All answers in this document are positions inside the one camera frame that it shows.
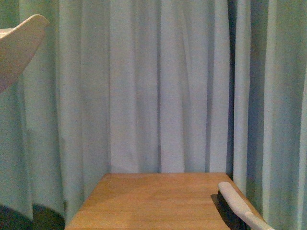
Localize beige hand brush dark bristles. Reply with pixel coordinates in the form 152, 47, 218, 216
217, 182, 274, 230

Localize beige plastic dustpan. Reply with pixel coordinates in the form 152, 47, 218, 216
0, 14, 49, 92

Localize light grey curtain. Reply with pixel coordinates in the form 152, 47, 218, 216
0, 0, 307, 230

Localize wooden nightstand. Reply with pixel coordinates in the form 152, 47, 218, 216
67, 172, 231, 230

